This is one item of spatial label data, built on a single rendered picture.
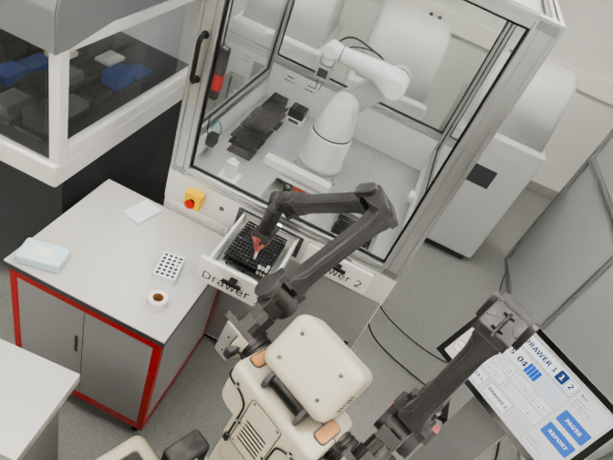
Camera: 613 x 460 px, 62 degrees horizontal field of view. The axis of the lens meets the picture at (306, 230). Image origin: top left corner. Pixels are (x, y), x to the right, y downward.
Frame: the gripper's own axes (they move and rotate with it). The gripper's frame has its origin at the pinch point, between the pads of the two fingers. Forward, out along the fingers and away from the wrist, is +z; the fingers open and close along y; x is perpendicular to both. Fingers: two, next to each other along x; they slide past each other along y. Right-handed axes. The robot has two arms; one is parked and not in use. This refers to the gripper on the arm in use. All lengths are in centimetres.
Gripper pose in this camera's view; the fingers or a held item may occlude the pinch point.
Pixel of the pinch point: (257, 248)
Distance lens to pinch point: 185.0
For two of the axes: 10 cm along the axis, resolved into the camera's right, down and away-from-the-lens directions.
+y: -4.1, 4.4, -8.0
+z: -3.7, 7.2, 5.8
